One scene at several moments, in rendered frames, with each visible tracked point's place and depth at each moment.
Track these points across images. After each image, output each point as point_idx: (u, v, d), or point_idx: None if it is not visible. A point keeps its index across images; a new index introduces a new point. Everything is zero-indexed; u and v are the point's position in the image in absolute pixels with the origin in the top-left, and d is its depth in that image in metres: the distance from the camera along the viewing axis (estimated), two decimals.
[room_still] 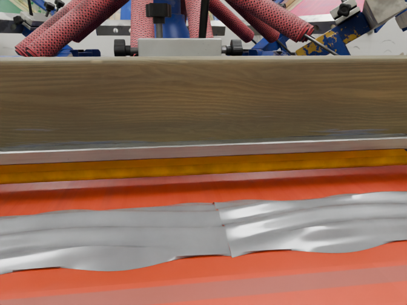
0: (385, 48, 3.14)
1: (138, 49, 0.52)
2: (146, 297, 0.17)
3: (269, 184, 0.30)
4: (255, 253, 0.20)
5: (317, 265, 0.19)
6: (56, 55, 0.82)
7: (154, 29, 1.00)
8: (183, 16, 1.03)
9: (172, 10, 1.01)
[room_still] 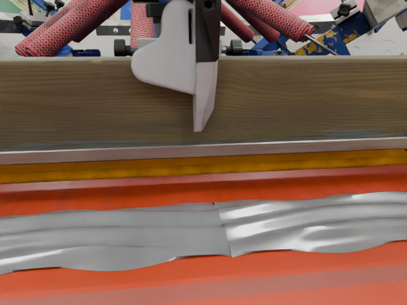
0: (385, 48, 3.14)
1: (138, 49, 0.52)
2: (146, 297, 0.17)
3: (269, 184, 0.30)
4: (255, 253, 0.20)
5: (317, 265, 0.19)
6: (56, 55, 0.82)
7: (154, 29, 1.00)
8: None
9: None
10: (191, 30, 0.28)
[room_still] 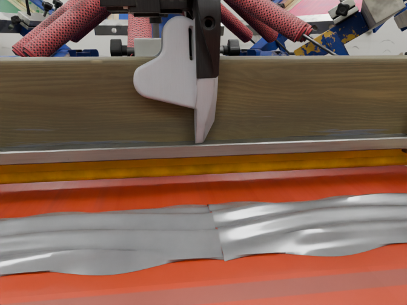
0: (384, 47, 3.14)
1: (134, 49, 0.51)
2: (136, 302, 0.16)
3: (264, 186, 0.30)
4: (249, 256, 0.20)
5: (311, 268, 0.19)
6: (53, 55, 0.81)
7: (152, 28, 1.00)
8: (180, 16, 1.02)
9: None
10: (191, 43, 0.29)
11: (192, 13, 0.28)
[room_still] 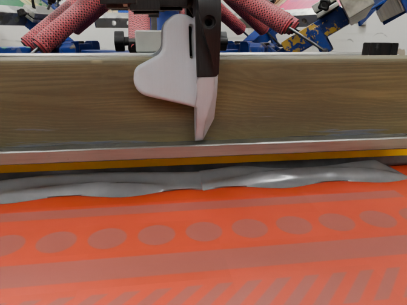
0: (377, 40, 3.21)
1: (135, 40, 0.59)
2: (142, 209, 0.25)
3: None
4: (220, 188, 0.28)
5: (262, 194, 0.27)
6: (60, 46, 0.89)
7: (150, 22, 1.07)
8: None
9: None
10: (191, 40, 0.29)
11: (192, 10, 0.28)
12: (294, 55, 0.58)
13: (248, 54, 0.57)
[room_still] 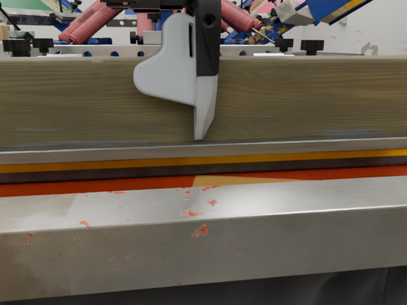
0: (356, 37, 3.56)
1: (143, 37, 0.96)
2: None
3: None
4: None
5: None
6: (88, 41, 1.25)
7: (152, 23, 1.43)
8: (172, 14, 1.46)
9: (165, 10, 1.44)
10: (191, 39, 0.28)
11: (192, 9, 0.28)
12: (240, 46, 0.95)
13: None
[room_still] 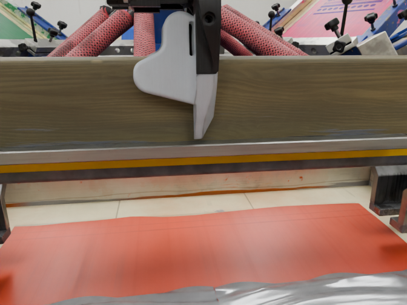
0: None
1: None
2: None
3: (264, 261, 0.33)
4: None
5: None
6: None
7: None
8: None
9: None
10: (191, 39, 0.29)
11: (192, 9, 0.28)
12: None
13: None
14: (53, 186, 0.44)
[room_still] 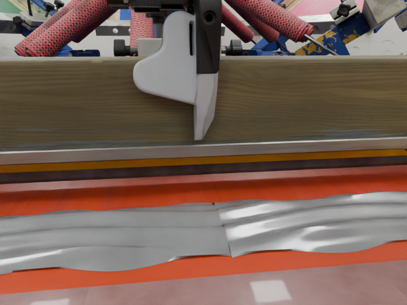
0: (384, 48, 3.14)
1: (138, 49, 0.52)
2: None
3: (268, 185, 0.30)
4: (255, 253, 0.20)
5: (317, 265, 0.19)
6: (56, 55, 0.82)
7: (154, 29, 1.00)
8: None
9: (172, 11, 1.01)
10: (192, 39, 0.29)
11: (192, 9, 0.28)
12: None
13: None
14: None
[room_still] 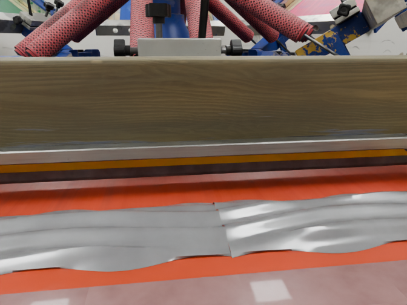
0: (384, 48, 3.14)
1: (138, 49, 0.52)
2: None
3: (268, 185, 0.30)
4: (255, 253, 0.20)
5: (317, 265, 0.19)
6: (56, 55, 0.81)
7: (154, 29, 1.00)
8: (182, 16, 1.03)
9: (172, 10, 1.01)
10: None
11: None
12: None
13: None
14: None
